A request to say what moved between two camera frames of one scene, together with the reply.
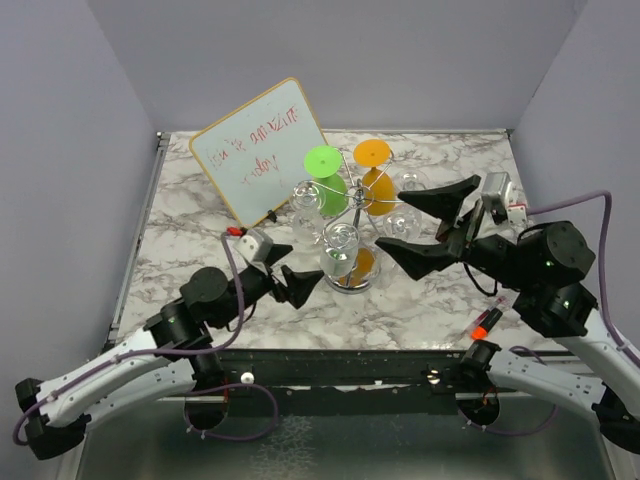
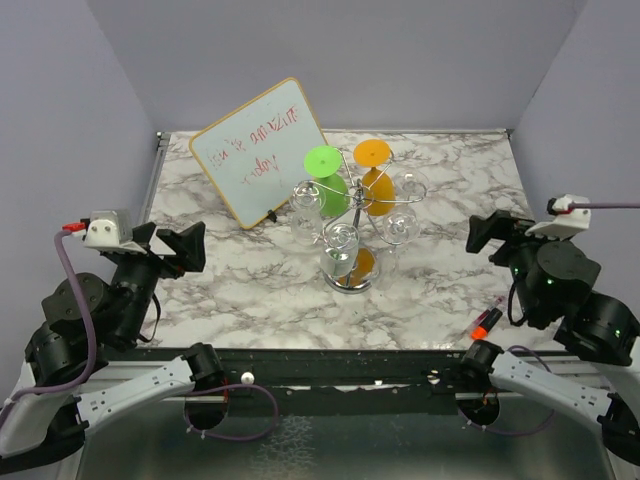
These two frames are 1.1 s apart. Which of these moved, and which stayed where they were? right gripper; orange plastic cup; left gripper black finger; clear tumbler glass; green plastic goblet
Moved: left gripper black finger; right gripper
Stayed: clear tumbler glass; orange plastic cup; green plastic goblet
